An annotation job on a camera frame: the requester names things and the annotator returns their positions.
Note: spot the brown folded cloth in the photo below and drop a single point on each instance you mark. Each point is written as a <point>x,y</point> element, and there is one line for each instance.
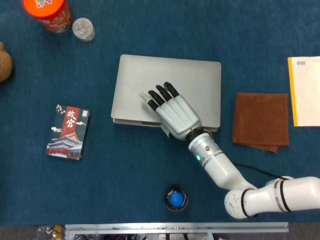
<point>260,120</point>

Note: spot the red cylindrical snack canister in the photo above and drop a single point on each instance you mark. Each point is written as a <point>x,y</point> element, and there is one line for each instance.
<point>50,12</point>

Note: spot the palace print book box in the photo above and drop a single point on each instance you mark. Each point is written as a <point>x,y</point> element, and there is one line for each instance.
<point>67,135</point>

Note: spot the clear plastic bag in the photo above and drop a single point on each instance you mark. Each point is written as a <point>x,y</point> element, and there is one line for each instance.
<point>47,232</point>

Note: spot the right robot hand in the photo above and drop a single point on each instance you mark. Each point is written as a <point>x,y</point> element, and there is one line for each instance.
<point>178,115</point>

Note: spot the brown plush toy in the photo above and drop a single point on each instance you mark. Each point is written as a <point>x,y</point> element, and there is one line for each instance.
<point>4,63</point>

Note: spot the small clear plastic jar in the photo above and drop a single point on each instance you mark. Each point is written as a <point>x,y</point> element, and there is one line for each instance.
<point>83,28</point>

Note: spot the white notebook yellow spine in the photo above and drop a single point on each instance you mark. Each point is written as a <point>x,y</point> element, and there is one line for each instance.
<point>307,95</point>

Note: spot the silver laptop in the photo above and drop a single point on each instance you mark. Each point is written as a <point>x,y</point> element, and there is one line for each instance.
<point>190,75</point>

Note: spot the aluminium profile rail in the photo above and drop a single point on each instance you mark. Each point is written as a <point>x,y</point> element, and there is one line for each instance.
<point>175,227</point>

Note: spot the blue felt table cover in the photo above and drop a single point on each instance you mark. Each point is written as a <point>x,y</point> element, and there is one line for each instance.
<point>125,175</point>

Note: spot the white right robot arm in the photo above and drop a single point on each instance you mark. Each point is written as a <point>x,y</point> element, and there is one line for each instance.
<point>225,172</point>

